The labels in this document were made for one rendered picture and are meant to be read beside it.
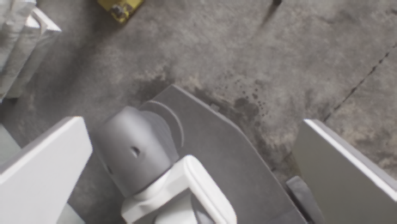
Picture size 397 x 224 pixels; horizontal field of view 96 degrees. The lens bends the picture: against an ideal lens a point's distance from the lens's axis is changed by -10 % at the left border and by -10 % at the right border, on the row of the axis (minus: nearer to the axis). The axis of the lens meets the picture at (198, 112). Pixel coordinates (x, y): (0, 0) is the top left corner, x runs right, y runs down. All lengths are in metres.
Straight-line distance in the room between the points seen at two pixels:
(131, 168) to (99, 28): 0.64
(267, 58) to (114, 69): 0.58
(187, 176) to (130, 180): 0.12
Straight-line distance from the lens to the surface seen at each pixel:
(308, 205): 0.65
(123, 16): 0.86
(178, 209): 0.48
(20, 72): 1.09
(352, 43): 0.87
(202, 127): 0.55
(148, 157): 0.42
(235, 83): 0.72
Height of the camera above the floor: 0.71
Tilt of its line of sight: 82 degrees down
